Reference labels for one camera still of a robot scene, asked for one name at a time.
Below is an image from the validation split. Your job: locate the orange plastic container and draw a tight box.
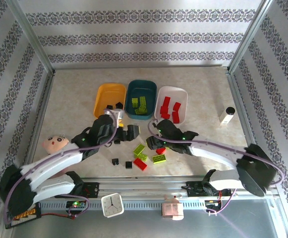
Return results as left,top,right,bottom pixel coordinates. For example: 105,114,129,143
93,83,127,119

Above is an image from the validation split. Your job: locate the teal plastic container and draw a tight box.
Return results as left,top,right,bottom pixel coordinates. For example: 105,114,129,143
124,79,158,121

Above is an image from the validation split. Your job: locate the white plastic container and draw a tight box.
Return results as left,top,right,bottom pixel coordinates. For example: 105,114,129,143
153,86,188,124

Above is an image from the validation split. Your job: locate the plush doll with face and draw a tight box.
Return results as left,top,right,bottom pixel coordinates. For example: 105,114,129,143
41,135,71,154

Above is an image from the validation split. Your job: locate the white bottle with black cap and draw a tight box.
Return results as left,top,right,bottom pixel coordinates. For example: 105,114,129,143
219,106,235,125

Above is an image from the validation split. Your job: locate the pink toy house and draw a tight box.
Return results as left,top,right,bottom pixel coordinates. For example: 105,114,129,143
161,194,185,221

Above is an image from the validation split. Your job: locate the white square clock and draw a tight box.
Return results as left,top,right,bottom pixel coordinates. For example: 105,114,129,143
101,192,123,218

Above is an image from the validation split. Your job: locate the black box with green LEDs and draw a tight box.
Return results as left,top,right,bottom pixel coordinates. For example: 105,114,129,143
66,200,87,209

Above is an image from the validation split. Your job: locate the purple camera cable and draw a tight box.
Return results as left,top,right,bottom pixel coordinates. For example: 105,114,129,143
4,109,117,224
147,119,287,216

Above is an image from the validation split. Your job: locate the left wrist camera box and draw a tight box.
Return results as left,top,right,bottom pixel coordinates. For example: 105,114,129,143
104,109,124,122

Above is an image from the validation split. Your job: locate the aluminum mounting rail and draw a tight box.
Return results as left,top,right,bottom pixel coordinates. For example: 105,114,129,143
54,176,278,201

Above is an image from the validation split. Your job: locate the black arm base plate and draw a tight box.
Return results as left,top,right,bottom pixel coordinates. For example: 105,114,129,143
186,181,230,199
81,182,100,199

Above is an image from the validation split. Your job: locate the slotted grey cable duct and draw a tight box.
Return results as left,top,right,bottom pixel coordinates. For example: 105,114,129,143
41,200,209,210

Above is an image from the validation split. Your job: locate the aluminum side rail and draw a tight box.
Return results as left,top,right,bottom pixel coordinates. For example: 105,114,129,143
19,71,57,169
227,71,260,149

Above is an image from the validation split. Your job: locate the red and black wire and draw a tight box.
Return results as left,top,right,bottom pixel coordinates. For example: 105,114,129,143
40,212,75,220

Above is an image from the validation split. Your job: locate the aluminum frame post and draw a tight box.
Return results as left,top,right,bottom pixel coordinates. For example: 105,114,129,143
6,0,57,75
227,0,275,72

